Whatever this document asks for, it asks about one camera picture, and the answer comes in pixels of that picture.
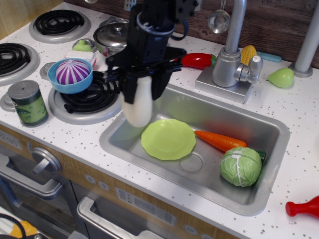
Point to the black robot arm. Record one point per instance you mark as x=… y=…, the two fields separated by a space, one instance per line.
x=183 y=10

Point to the silver toy faucet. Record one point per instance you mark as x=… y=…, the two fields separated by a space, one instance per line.
x=229 y=78

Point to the red toy chili pepper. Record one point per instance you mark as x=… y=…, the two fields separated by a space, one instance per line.
x=199 y=60

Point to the silver dishwasher handle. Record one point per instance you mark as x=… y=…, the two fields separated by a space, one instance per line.
x=84 y=211

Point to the yellow toy corn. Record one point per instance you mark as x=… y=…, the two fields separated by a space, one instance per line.
x=247 y=53

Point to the back left stove burner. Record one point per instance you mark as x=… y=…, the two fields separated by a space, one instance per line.
x=59 y=26

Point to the hanging silver spatula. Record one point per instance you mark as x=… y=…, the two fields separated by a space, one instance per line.
x=128 y=4

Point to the grey support post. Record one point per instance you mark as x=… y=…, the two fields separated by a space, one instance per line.
x=302 y=67

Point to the hanging silver ladle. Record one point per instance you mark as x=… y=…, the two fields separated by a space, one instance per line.
x=219 y=20

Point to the green label tin can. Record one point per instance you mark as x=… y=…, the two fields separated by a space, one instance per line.
x=28 y=102

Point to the cream detergent bottle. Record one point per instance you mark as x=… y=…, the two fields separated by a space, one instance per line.
x=139 y=113

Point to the silver sink basin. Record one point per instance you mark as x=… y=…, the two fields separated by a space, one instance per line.
x=199 y=170

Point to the small green toy vegetable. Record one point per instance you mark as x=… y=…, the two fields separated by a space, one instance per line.
x=82 y=46

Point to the front left stove burner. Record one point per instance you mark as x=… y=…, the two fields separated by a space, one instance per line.
x=17 y=62

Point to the red toy bottle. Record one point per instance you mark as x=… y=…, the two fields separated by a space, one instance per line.
x=310 y=208

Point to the yellow black object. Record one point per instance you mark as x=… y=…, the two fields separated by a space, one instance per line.
x=20 y=229

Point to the purple striped onion ball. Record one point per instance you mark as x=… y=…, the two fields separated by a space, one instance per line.
x=72 y=71

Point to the stove burner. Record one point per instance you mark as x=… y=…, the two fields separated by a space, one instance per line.
x=17 y=62
x=98 y=103
x=59 y=26

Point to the silver oven knob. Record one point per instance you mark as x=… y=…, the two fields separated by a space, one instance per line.
x=45 y=161

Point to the front right stove burner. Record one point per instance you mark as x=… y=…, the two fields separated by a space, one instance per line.
x=98 y=103

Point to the silver pot with lid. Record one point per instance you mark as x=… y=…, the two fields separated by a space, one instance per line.
x=111 y=36

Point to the light blue toy utensil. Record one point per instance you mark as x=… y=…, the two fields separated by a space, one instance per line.
x=269 y=57

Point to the light green plate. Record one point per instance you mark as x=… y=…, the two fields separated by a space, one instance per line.
x=168 y=139

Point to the white toy sponge block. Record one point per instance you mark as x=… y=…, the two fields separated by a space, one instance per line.
x=88 y=56

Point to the blue bowl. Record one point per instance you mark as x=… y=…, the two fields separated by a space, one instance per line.
x=72 y=88

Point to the orange toy carrot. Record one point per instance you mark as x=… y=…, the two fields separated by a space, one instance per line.
x=219 y=141

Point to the green toy pear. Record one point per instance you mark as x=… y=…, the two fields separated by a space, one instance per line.
x=282 y=78

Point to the silver oven door handle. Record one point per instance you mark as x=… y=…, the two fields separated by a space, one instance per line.
x=47 y=191

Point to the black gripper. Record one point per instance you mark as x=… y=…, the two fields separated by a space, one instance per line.
x=146 y=53

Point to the green toy cabbage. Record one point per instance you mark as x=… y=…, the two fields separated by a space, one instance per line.
x=241 y=166

